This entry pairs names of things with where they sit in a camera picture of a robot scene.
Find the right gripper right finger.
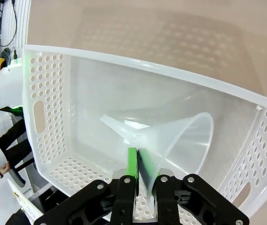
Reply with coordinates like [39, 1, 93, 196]
[138, 150, 250, 225]

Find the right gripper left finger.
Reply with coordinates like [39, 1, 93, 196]
[34, 147, 139, 225]

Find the translucent plastic funnel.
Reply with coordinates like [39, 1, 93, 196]
[99, 112, 215, 197]

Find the white perforated plastic basket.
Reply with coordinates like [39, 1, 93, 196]
[21, 44, 267, 225]

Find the black office chair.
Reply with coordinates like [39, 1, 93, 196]
[0, 118, 35, 186]

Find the aluminium slatted panel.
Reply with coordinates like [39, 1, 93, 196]
[0, 0, 30, 47]

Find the black cable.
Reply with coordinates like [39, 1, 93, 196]
[0, 0, 19, 47]

